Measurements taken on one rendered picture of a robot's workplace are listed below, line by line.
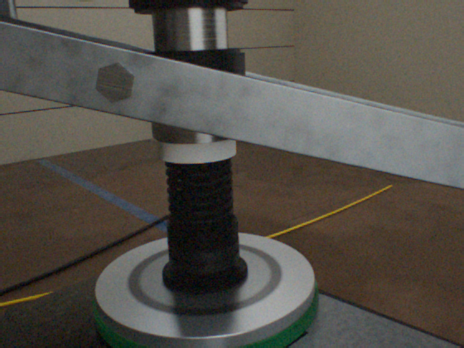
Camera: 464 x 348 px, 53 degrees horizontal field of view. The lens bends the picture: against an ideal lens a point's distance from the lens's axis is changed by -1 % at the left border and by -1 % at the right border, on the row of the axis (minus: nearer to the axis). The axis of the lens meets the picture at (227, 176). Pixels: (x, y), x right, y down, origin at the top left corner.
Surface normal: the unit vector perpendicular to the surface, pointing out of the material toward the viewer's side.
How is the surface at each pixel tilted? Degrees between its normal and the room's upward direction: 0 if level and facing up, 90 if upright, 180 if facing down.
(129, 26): 90
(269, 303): 0
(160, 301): 0
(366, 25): 90
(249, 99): 90
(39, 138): 90
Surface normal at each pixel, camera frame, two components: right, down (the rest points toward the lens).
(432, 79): -0.79, 0.20
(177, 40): -0.25, 0.27
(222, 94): 0.04, 0.27
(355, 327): -0.04, -0.96
